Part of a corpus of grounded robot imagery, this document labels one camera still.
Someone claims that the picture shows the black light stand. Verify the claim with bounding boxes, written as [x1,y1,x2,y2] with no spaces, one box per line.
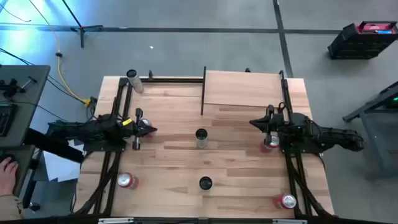
[61,0,104,49]

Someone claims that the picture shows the person's forearm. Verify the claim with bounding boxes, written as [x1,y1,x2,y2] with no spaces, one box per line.
[0,194,24,221]

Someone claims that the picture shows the low grey desk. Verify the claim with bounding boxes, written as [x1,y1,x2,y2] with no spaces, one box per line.
[0,145,35,220]

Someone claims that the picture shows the black metal table frame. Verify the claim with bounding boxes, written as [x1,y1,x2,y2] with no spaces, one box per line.
[73,68,336,224]

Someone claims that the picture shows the black clamp tool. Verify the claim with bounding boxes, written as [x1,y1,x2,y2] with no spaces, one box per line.
[0,76,38,98]

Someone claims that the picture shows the wooden shelf with black legs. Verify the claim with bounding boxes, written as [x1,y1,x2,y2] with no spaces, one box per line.
[200,65,285,116]

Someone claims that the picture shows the black keyboard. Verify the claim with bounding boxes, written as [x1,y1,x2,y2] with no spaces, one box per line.
[0,104,18,137]

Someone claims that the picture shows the grey side table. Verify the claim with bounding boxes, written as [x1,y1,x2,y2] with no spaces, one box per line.
[342,81,398,181]

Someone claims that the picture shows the yellow floor cable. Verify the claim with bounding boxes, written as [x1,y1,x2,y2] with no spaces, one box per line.
[29,0,93,108]

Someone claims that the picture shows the tall white Celsius can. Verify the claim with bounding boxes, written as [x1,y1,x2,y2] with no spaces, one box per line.
[126,68,146,94]
[198,175,214,192]
[195,128,209,149]

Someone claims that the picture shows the black desk beam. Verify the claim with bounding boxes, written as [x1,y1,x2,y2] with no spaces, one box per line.
[24,128,85,164]

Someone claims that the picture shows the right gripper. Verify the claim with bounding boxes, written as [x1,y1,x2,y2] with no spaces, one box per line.
[249,105,282,147]

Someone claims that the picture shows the black computer mouse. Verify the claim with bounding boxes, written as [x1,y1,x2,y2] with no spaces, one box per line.
[0,153,18,164]

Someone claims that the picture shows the person's hand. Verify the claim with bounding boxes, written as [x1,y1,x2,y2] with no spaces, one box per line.
[0,157,19,197]

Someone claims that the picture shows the black device with green light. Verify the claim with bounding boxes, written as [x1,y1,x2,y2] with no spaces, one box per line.
[385,93,398,110]

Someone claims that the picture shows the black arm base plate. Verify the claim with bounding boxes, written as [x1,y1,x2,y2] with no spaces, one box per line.
[279,142,325,154]
[83,136,127,152]

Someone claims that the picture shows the black and red toolbox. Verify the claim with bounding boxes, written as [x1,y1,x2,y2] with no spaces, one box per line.
[327,21,398,60]

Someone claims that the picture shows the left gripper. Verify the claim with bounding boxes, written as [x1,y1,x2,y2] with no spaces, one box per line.
[127,108,158,151]

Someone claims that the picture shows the red Fanta can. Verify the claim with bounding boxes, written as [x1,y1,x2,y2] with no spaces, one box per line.
[117,172,140,190]
[259,133,280,154]
[272,193,298,210]
[139,117,156,138]

